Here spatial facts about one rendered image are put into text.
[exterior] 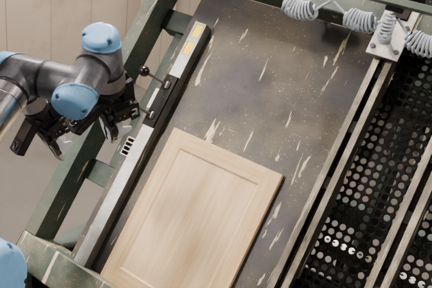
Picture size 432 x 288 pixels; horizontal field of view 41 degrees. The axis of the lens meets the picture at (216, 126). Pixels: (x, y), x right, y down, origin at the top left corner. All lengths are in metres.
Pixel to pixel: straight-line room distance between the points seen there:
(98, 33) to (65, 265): 1.12
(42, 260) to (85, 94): 1.16
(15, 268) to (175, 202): 1.07
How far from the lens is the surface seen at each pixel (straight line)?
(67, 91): 1.09
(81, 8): 5.28
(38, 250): 2.18
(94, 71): 1.12
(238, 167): 1.88
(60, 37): 5.24
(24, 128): 1.67
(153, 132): 2.04
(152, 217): 1.98
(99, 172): 2.19
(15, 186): 4.18
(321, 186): 1.74
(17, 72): 1.15
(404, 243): 1.68
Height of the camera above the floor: 2.24
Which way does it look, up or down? 26 degrees down
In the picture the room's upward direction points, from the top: 8 degrees clockwise
